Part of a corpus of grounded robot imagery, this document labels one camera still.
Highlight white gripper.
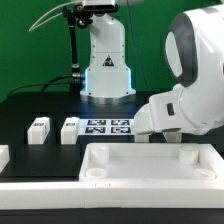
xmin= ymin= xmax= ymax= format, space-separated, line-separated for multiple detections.
xmin=133 ymin=84 xmax=187 ymax=134

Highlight white desk top tray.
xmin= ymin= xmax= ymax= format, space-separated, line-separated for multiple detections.
xmin=79 ymin=143 xmax=224 ymax=181

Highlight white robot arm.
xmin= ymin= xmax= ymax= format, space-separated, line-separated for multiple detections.
xmin=81 ymin=0 xmax=224 ymax=135

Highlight white marker tag plate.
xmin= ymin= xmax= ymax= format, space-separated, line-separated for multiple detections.
xmin=79 ymin=119 xmax=133 ymax=135

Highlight white front obstacle bar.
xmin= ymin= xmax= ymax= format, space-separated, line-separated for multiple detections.
xmin=0 ymin=182 xmax=224 ymax=210

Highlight white obstacle bar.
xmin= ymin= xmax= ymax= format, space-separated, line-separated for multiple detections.
xmin=0 ymin=145 xmax=10 ymax=173
xmin=0 ymin=182 xmax=224 ymax=210

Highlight white left obstacle bar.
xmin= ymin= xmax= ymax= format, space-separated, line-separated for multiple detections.
xmin=0 ymin=145 xmax=10 ymax=173

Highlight black cable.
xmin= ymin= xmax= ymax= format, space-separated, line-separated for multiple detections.
xmin=6 ymin=74 xmax=86 ymax=99

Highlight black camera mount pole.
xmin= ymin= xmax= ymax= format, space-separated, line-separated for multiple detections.
xmin=62 ymin=4 xmax=93 ymax=80

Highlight white cables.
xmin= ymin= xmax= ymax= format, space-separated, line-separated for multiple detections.
xmin=28 ymin=0 xmax=84 ymax=33

